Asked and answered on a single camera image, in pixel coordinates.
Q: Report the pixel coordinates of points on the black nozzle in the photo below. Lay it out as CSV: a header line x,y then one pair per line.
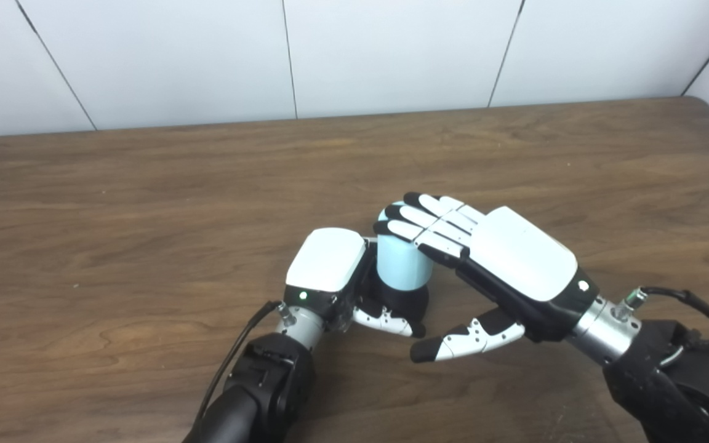
x,y
400,301

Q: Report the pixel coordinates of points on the white and black left hand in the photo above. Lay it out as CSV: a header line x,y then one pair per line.
x,y
327,261

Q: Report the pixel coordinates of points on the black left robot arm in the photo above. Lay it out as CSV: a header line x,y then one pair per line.
x,y
262,387

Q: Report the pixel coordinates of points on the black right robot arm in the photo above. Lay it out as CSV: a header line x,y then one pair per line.
x,y
668,381

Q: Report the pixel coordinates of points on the white and black right hand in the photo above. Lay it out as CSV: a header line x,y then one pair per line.
x,y
524,255

